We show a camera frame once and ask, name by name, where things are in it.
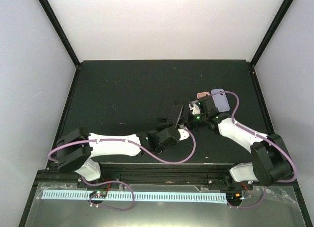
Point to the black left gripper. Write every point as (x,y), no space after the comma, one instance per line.
(161,127)

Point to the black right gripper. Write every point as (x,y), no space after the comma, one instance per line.
(189,123)

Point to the black smartphone from pink case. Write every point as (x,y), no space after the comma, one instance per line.
(165,108)

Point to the pink phone case with phone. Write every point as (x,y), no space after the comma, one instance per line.
(202,94)

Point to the black smartphone from purple case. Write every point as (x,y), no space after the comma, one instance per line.
(184,100)

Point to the purple phone case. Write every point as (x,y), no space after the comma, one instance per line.
(220,100)

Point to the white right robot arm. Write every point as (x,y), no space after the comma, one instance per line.
(270,161)

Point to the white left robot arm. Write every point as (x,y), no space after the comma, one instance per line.
(78,158)

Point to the right controller circuit board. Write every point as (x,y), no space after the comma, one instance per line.
(238,196)

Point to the controller circuit board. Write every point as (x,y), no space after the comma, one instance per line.
(238,196)
(98,195)

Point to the left controller circuit board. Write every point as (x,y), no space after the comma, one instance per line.
(98,195)

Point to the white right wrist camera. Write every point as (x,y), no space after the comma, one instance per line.
(194,109)

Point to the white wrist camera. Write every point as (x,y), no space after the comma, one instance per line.
(194,109)
(184,134)

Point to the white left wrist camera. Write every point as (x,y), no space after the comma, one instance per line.
(184,134)

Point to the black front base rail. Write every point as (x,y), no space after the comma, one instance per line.
(212,176)

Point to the white slotted cable duct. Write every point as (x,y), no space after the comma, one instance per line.
(127,196)

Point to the black right frame post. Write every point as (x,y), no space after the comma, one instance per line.
(280,14)

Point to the black frame post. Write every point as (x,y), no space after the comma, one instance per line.
(60,32)
(280,14)

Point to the black left frame post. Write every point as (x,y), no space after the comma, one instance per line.
(60,32)

